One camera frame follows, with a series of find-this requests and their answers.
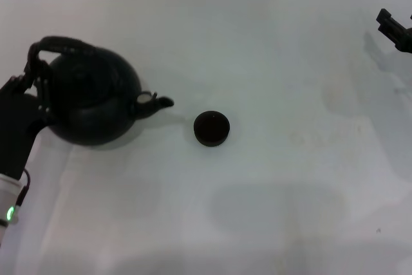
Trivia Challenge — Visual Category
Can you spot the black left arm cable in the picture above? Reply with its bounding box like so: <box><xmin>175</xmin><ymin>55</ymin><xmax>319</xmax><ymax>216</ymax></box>
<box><xmin>14</xmin><ymin>167</ymin><xmax>32</xmax><ymax>224</ymax></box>

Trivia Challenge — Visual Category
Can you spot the small dark brown teacup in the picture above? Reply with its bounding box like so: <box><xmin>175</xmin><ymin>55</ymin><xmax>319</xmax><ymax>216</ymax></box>
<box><xmin>193</xmin><ymin>110</ymin><xmax>231</xmax><ymax>147</ymax></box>

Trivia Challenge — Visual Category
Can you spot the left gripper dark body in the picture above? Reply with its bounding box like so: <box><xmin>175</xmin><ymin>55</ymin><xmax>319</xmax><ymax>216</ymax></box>
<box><xmin>0</xmin><ymin>93</ymin><xmax>54</xmax><ymax>178</ymax></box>

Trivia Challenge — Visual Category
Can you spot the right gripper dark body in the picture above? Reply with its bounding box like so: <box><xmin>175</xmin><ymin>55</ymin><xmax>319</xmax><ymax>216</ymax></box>
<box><xmin>395</xmin><ymin>26</ymin><xmax>412</xmax><ymax>53</ymax></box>

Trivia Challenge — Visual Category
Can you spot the black teapot lid with knob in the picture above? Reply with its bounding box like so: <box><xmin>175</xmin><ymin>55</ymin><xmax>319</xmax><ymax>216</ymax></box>
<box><xmin>69</xmin><ymin>65</ymin><xmax>112</xmax><ymax>105</ymax></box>

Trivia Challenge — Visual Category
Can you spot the black round teapot with handle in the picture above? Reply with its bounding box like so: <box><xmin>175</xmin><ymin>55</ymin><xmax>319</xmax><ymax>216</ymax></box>
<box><xmin>27</xmin><ymin>35</ymin><xmax>175</xmax><ymax>147</ymax></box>

